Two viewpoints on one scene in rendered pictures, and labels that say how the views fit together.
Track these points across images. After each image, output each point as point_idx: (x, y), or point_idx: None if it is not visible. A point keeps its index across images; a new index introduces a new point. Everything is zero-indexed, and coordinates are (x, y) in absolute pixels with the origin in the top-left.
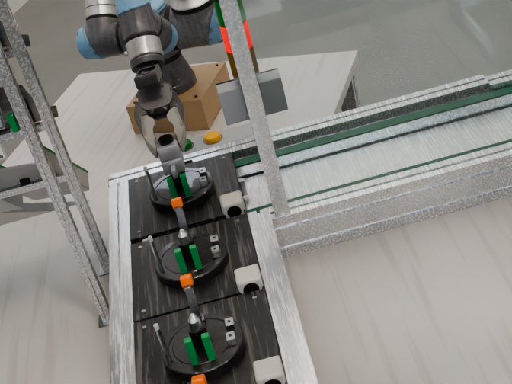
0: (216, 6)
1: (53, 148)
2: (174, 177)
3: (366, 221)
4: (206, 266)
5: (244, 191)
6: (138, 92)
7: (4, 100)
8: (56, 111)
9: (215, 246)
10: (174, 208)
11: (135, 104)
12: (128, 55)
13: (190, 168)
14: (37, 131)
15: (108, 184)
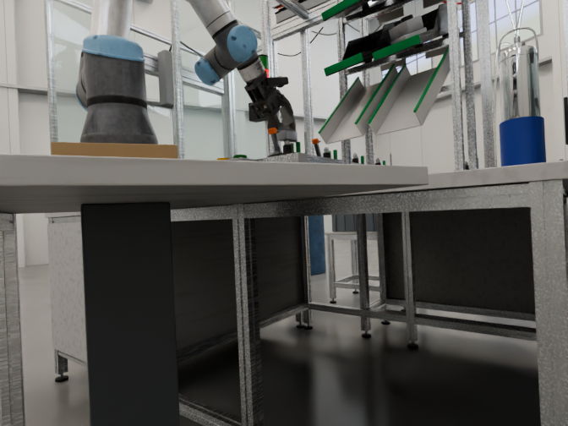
0: (268, 59)
1: (347, 89)
2: (297, 141)
3: None
4: None
5: None
6: (277, 90)
7: (366, 43)
8: (325, 73)
9: None
10: (319, 140)
11: (283, 95)
12: (263, 65)
13: (270, 155)
14: (351, 73)
15: (306, 154)
